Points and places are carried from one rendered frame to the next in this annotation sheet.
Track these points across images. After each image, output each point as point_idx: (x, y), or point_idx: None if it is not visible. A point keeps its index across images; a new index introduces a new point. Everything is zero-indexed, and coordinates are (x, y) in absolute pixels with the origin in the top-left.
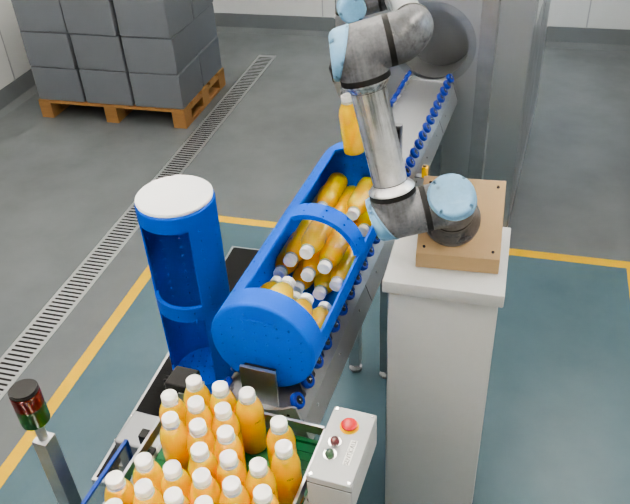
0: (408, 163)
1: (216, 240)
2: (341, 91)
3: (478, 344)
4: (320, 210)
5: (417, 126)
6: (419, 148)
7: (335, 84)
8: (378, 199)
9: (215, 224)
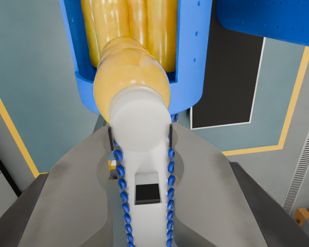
0: (120, 167)
1: (294, 0)
2: (172, 138)
3: None
4: None
5: (139, 220)
6: (121, 192)
7: (213, 152)
8: None
9: (307, 4)
